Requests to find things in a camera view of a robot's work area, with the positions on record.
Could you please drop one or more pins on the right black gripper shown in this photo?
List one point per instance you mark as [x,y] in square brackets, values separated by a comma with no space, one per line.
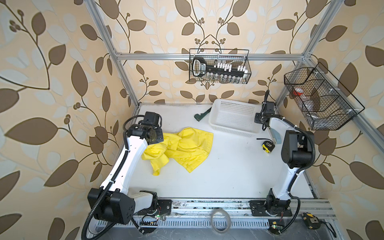
[256,119]

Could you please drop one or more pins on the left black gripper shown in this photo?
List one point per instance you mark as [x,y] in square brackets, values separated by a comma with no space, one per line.
[160,137]

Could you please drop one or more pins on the yellow trousers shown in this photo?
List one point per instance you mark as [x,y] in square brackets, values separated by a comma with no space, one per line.
[189,148]

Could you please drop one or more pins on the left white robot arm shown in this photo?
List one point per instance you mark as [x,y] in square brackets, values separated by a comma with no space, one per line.
[111,202]

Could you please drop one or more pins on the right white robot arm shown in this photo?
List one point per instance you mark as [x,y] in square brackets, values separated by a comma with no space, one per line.
[298,153]

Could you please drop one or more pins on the light blue stapler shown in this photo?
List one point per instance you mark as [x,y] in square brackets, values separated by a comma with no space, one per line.
[276,136]

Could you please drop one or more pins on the white plastic laundry basket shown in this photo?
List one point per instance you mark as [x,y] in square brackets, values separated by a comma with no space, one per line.
[235,117]

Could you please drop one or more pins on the red item in basket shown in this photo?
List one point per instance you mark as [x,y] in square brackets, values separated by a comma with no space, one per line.
[297,92]

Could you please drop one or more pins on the dark green pipe wrench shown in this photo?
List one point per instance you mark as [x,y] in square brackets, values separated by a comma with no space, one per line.
[199,117]

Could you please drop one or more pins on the black tool in basket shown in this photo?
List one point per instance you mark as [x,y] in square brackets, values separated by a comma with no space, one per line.
[204,66]

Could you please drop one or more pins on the clear tape roll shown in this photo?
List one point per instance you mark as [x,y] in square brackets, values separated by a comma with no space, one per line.
[220,221]

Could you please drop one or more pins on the black wire basket right wall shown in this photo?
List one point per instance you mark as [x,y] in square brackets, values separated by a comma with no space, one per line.
[328,104]

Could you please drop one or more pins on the black wire basket wall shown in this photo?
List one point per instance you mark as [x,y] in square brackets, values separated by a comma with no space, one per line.
[222,79]
[328,104]

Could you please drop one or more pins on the black wire basket back wall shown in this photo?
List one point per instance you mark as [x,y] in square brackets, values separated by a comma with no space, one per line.
[222,79]

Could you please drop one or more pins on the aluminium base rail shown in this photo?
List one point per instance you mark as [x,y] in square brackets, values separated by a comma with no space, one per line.
[189,213]

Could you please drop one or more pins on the aluminium frame post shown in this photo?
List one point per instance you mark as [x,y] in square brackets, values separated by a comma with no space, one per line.
[306,65]

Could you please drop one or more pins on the yellow tape measure front rail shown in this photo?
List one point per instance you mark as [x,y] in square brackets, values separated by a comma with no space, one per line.
[311,221]

